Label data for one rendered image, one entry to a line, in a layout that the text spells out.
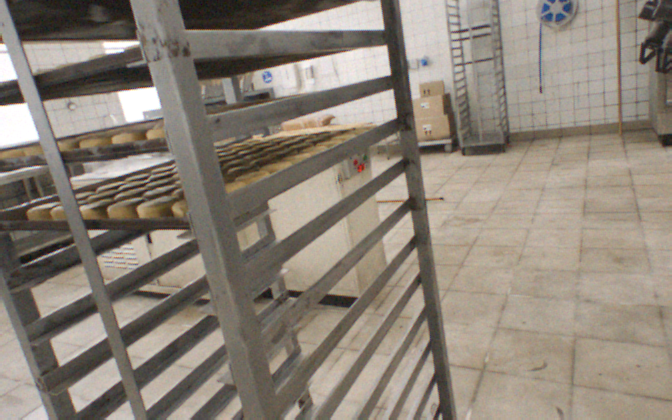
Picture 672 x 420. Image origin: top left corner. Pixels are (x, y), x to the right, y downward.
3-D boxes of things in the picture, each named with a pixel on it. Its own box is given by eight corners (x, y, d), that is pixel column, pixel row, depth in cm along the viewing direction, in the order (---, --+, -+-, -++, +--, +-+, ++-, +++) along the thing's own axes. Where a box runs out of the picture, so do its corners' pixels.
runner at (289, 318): (403, 206, 108) (401, 194, 107) (414, 206, 107) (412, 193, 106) (217, 382, 54) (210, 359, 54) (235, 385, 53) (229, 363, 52)
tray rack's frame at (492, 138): (469, 143, 601) (454, -3, 557) (511, 139, 578) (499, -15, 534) (459, 154, 547) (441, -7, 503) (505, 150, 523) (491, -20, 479)
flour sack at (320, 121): (279, 135, 650) (277, 123, 646) (293, 130, 687) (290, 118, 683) (325, 128, 621) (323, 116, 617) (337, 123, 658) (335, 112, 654)
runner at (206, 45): (379, 47, 99) (376, 32, 98) (391, 44, 98) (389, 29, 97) (127, 67, 46) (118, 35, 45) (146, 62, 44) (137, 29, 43)
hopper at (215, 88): (156, 108, 250) (148, 82, 247) (228, 95, 296) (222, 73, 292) (192, 101, 235) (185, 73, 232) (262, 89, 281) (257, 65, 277)
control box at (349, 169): (344, 178, 223) (338, 150, 219) (366, 165, 242) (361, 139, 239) (350, 178, 221) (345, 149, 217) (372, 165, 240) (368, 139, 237)
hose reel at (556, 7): (580, 87, 536) (576, -16, 509) (579, 88, 522) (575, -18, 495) (540, 92, 557) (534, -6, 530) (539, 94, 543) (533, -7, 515)
